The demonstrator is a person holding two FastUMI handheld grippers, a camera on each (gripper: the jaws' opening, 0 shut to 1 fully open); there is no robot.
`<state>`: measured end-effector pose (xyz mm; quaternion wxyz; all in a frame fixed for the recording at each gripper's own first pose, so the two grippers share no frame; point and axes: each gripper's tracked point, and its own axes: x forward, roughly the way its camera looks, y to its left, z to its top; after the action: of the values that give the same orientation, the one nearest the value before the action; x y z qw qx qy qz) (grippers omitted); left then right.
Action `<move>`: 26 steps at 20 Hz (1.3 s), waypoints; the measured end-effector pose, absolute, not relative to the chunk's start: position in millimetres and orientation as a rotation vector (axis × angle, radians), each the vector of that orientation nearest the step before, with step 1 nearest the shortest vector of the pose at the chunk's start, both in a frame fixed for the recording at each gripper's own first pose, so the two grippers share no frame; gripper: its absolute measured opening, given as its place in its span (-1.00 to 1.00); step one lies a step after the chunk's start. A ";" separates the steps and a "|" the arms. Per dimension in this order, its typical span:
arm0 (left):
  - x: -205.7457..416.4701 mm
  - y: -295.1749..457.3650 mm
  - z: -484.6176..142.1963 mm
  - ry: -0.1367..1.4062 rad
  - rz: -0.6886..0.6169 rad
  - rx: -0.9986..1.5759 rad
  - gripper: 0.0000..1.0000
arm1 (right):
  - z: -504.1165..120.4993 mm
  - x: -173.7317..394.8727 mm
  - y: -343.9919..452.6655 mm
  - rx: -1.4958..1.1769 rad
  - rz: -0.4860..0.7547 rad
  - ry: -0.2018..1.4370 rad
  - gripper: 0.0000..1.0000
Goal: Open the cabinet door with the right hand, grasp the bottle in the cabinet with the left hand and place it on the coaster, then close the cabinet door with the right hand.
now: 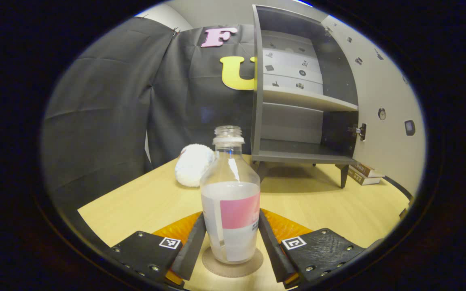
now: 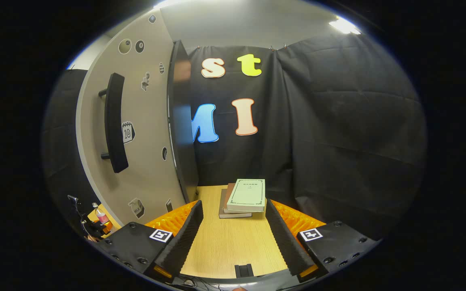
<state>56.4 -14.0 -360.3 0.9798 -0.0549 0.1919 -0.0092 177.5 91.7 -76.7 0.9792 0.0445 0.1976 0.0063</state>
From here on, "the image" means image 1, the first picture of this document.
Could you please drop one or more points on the clear bottle with pink label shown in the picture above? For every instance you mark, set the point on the clear bottle with pink label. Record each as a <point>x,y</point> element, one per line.
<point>233,210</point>

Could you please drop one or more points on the white fluffy ball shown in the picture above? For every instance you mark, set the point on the white fluffy ball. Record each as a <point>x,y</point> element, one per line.
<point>192,165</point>

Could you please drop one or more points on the grey cabinet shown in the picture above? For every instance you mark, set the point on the grey cabinet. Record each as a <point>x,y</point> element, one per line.
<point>297,151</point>

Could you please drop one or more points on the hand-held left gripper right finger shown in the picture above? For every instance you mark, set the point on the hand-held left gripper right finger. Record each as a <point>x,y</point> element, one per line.
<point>273,252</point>

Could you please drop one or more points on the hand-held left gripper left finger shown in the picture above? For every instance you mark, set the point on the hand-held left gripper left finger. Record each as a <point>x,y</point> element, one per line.
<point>192,250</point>

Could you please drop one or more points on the brown book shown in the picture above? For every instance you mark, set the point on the brown book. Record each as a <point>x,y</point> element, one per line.
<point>368,170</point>

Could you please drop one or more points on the black backdrop cloth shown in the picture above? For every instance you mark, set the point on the black backdrop cloth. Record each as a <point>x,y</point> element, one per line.
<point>107,113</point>

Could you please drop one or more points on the round brown coaster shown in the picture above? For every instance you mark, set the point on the round brown coaster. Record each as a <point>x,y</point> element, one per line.
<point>212,266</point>

